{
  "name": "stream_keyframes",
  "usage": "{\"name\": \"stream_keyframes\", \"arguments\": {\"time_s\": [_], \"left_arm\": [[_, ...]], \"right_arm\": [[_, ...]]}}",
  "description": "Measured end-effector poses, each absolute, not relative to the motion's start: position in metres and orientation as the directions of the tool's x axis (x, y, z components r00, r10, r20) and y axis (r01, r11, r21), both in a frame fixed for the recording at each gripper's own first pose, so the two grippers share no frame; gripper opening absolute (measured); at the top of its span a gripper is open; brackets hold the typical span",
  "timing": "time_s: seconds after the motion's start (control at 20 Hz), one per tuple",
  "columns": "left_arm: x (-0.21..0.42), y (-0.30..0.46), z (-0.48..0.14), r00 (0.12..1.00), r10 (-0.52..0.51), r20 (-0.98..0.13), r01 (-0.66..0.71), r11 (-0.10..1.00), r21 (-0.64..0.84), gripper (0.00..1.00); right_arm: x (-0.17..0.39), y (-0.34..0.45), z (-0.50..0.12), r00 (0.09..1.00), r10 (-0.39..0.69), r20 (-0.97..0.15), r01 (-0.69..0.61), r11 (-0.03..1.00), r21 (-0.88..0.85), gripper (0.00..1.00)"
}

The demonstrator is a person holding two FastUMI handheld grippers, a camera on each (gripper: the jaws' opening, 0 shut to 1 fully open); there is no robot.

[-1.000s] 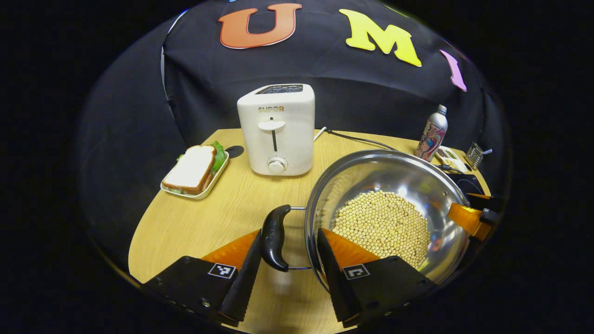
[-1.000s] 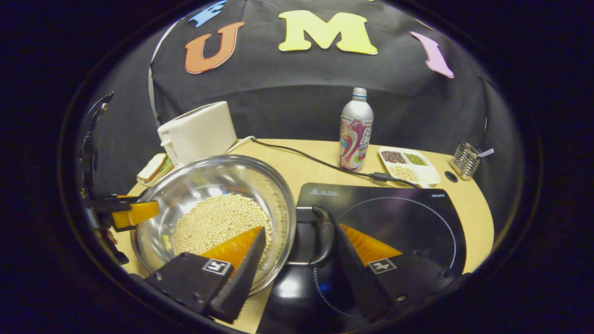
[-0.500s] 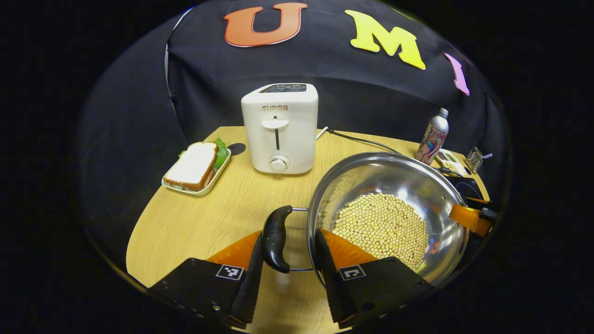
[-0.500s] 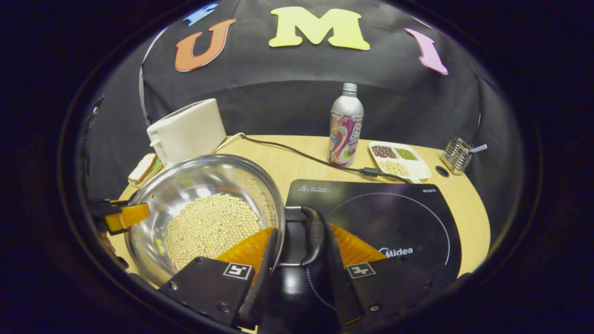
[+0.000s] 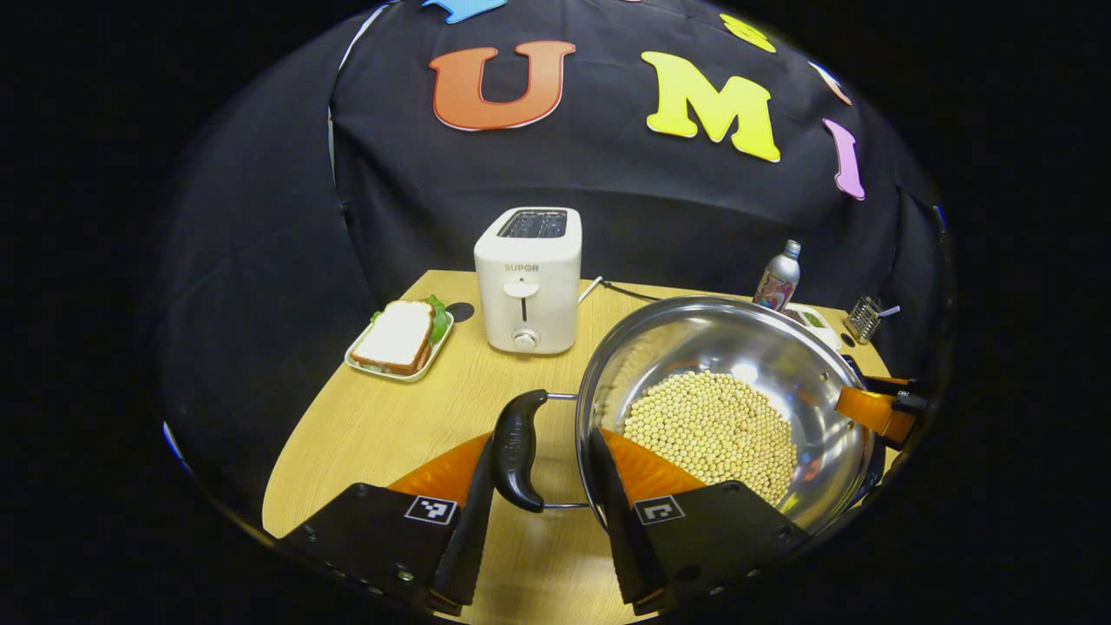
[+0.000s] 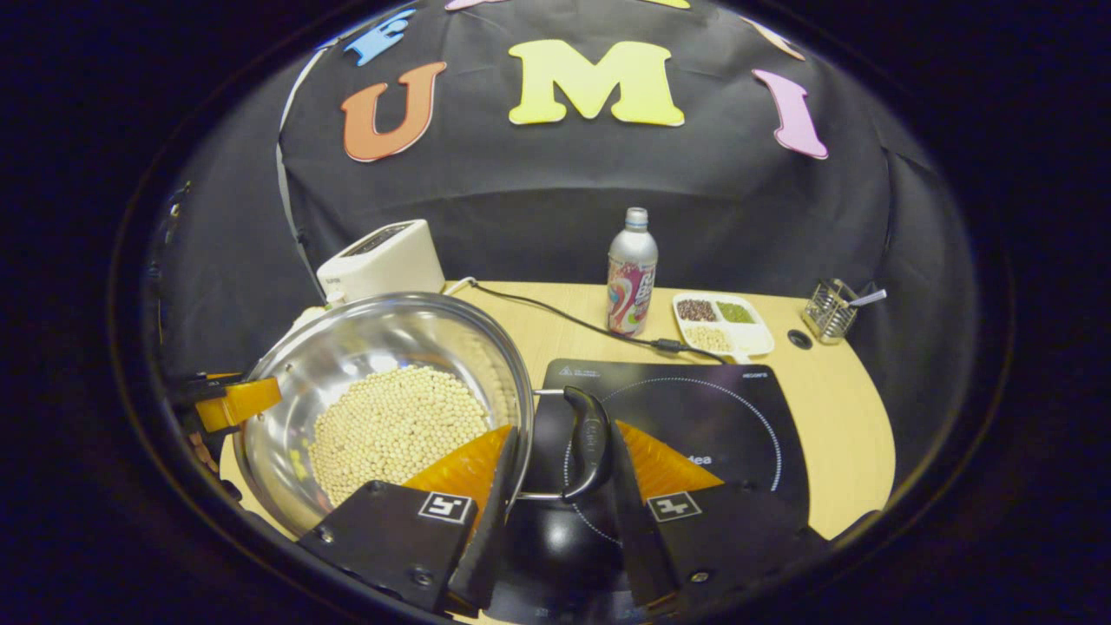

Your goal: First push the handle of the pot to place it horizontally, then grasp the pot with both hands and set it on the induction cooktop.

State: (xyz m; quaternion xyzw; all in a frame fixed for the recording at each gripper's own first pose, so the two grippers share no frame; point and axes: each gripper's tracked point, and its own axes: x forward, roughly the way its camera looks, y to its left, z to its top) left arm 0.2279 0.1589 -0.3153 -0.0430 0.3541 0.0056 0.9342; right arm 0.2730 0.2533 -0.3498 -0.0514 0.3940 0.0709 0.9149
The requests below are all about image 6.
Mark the white divided dish of beans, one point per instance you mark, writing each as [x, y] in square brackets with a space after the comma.
[720, 325]

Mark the black induction cooktop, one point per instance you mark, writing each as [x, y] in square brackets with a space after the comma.
[694, 417]

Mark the metal spoon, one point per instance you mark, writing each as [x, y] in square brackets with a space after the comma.
[868, 298]

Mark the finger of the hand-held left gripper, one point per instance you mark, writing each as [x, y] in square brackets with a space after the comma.
[200, 386]
[239, 404]

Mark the black table grommet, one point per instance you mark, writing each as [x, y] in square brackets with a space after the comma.
[799, 338]

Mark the white toaster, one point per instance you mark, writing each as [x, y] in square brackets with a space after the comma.
[382, 260]

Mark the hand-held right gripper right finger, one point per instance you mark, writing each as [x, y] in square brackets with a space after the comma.
[638, 538]

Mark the silver drink bottle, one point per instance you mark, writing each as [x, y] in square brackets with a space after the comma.
[631, 278]

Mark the black backdrop cloth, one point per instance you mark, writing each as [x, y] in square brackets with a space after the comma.
[538, 200]

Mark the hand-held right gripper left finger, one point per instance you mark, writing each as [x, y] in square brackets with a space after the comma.
[495, 538]

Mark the pile of yellow soybeans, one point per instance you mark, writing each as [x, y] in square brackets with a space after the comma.
[391, 425]

